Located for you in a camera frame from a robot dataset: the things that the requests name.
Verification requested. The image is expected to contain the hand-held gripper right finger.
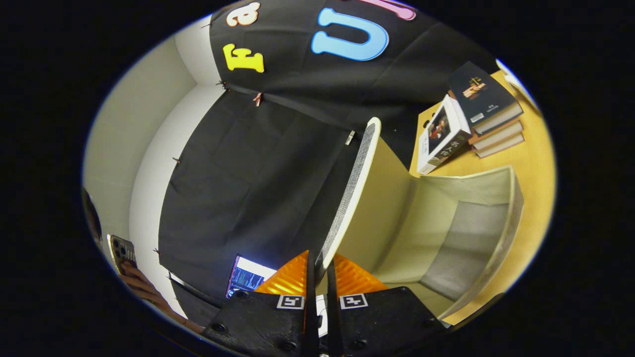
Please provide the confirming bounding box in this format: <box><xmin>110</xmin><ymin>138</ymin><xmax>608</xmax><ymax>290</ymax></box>
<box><xmin>325</xmin><ymin>253</ymin><xmax>447</xmax><ymax>357</ymax></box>

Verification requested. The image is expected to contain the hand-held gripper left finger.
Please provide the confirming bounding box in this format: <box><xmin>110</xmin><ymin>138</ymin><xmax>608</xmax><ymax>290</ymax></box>
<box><xmin>201</xmin><ymin>249</ymin><xmax>320</xmax><ymax>357</ymax></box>

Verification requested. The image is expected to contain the grey fabric storage box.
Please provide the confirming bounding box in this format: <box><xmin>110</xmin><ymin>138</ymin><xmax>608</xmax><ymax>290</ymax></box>
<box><xmin>315</xmin><ymin>117</ymin><xmax>525</xmax><ymax>320</ymax></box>

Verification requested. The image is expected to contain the lit laptop screen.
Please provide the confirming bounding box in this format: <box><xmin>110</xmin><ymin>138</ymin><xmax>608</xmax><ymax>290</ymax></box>
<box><xmin>226</xmin><ymin>254</ymin><xmax>277</xmax><ymax>299</ymax></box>

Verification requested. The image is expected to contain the black backdrop cloth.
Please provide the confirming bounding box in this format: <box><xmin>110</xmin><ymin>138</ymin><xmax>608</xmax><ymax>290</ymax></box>
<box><xmin>158</xmin><ymin>0</ymin><xmax>499</xmax><ymax>318</ymax></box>

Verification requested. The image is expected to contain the smartphone with gold case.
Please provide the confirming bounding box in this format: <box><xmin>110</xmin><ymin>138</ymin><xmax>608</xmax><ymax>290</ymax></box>
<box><xmin>107</xmin><ymin>234</ymin><xmax>137</xmax><ymax>276</ymax></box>

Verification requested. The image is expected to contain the white-edged picture cover book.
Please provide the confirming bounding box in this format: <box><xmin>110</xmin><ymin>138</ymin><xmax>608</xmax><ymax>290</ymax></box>
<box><xmin>417</xmin><ymin>94</ymin><xmax>473</xmax><ymax>176</ymax></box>

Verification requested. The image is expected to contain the brown cover book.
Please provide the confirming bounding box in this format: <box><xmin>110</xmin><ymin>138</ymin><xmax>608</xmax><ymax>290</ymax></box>
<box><xmin>467</xmin><ymin>120</ymin><xmax>524</xmax><ymax>146</ymax></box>
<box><xmin>474</xmin><ymin>133</ymin><xmax>525</xmax><ymax>159</ymax></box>

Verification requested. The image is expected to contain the dark blue hardcover book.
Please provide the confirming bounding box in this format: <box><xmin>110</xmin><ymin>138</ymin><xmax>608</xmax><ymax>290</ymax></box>
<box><xmin>447</xmin><ymin>61</ymin><xmax>524</xmax><ymax>135</ymax></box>

